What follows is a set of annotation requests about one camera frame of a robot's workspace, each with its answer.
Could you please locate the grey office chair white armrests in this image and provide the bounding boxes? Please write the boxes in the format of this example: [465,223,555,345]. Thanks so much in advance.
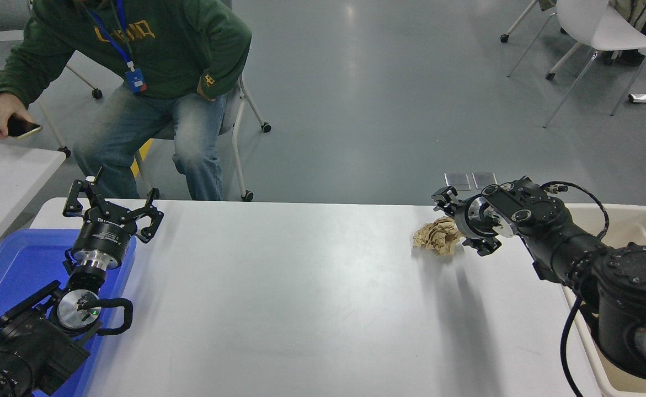
[133,0,272,202]

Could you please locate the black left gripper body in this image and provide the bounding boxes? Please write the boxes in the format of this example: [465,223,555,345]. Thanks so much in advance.
[72,216,136,264]

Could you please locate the blue id badge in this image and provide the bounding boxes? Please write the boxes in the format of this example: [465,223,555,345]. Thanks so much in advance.
[124,67,148,94]

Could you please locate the white chair thin metal legs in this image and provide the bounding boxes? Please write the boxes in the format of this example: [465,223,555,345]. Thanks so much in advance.
[506,0,646,128]

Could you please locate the white chair legs with casters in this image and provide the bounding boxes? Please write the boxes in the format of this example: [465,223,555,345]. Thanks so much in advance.
[499,0,585,81]

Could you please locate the crumpled tan paper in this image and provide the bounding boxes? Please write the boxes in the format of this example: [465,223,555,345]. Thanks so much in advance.
[413,216,465,256]

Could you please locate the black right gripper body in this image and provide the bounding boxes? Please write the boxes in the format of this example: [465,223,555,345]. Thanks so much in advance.
[453,196,487,241]

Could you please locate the smartphone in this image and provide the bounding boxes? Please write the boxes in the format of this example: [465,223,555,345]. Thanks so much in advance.
[7,118,43,140]

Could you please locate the white side table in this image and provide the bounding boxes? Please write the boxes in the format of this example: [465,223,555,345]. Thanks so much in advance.
[0,139,67,265]

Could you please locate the blue plastic tray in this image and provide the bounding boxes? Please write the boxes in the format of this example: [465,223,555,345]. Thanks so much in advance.
[0,229,137,397]

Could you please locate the large pale bin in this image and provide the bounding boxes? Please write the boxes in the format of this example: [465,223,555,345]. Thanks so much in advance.
[554,203,646,397]

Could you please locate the person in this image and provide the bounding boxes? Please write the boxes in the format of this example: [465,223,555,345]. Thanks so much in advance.
[0,0,253,201]
[592,0,646,65]

